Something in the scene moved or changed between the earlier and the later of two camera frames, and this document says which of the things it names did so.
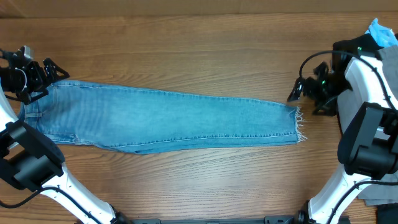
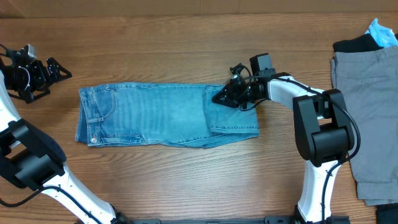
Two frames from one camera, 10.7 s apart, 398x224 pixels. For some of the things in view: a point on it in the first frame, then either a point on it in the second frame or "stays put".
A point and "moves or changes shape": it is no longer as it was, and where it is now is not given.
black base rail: [267, 219] stays put
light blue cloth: [384, 36] stays put
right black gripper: [310, 90] → [234, 92]
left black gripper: [39, 79] stays put
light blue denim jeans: [136, 120] moves or changes shape
